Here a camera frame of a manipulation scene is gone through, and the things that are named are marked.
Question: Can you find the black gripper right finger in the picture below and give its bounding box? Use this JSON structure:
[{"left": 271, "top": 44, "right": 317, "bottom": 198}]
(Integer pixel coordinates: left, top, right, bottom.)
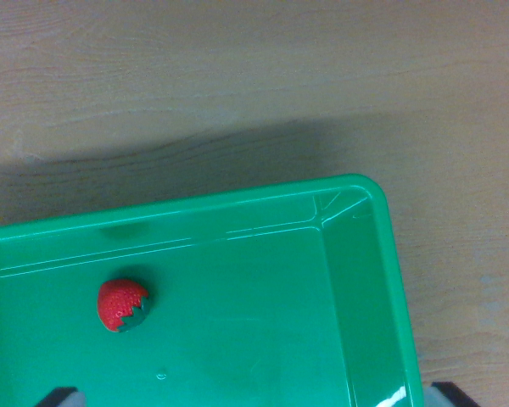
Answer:
[{"left": 423, "top": 381, "right": 480, "bottom": 407}]

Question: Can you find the green plastic tray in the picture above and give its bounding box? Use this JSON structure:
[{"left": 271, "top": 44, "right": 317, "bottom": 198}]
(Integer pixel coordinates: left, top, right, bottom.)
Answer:
[{"left": 0, "top": 173, "right": 425, "bottom": 407}]

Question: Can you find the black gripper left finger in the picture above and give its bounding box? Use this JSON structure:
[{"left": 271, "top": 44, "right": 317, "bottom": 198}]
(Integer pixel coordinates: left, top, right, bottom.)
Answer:
[{"left": 35, "top": 386, "right": 87, "bottom": 407}]

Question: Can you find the red toy strawberry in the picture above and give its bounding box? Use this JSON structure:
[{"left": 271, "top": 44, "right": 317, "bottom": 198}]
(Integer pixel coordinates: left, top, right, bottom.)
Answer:
[{"left": 97, "top": 278, "right": 150, "bottom": 333}]

